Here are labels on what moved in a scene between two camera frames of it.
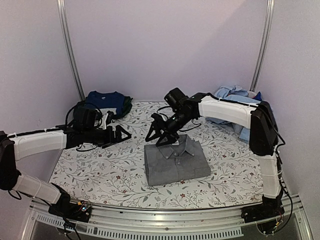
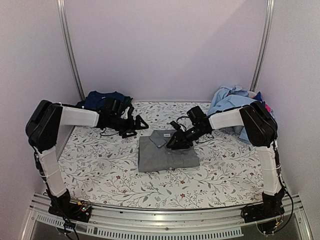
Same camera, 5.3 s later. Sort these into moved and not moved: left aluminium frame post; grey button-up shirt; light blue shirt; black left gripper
Moved: grey button-up shirt; black left gripper
Not moved: left aluminium frame post; light blue shirt
